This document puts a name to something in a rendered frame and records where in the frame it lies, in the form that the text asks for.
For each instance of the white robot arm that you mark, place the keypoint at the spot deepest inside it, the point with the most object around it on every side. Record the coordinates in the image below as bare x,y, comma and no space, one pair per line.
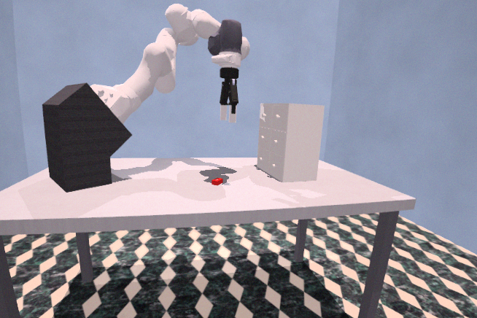
155,69

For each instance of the small red block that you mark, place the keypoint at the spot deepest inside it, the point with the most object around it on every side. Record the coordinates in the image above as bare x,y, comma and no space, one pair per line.
217,181

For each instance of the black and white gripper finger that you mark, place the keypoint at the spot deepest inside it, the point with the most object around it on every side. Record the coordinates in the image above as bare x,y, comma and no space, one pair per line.
233,98
223,106

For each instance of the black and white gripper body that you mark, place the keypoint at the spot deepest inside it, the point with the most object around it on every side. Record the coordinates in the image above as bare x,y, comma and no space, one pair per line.
229,73

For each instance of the white chest of drawers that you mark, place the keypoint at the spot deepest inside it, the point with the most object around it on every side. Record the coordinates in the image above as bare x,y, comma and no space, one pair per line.
302,144

